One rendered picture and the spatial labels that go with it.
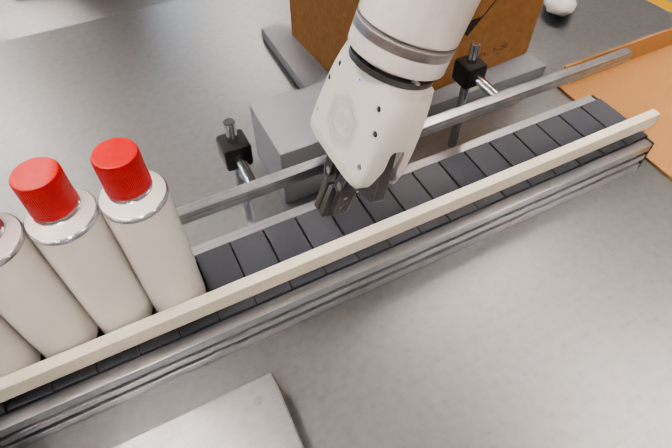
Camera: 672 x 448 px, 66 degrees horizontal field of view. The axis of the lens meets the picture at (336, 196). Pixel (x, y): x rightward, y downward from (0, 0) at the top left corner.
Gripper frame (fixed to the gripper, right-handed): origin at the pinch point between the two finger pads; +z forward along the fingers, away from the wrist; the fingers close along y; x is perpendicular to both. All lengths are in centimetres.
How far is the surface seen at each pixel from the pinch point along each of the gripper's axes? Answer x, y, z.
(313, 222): 0.7, -2.4, 6.5
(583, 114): 38.1, -2.6, -7.1
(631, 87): 55, -7, -8
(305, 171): -2.4, -2.9, -1.0
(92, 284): -22.7, 2.3, 4.4
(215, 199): -11.1, -3.3, 2.0
